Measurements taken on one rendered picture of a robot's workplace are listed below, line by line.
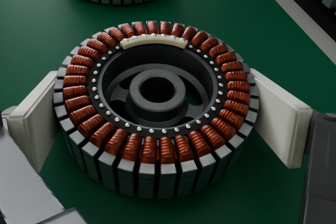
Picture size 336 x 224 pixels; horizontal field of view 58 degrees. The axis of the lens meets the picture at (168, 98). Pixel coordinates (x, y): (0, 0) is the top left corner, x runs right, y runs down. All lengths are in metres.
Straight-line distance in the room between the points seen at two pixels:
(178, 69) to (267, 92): 0.06
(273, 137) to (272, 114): 0.01
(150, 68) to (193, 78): 0.03
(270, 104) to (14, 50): 0.18
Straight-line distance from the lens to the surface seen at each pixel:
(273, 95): 0.16
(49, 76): 0.18
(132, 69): 0.20
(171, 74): 0.18
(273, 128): 0.16
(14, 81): 0.23
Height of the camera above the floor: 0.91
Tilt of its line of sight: 49 degrees down
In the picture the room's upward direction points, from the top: 6 degrees clockwise
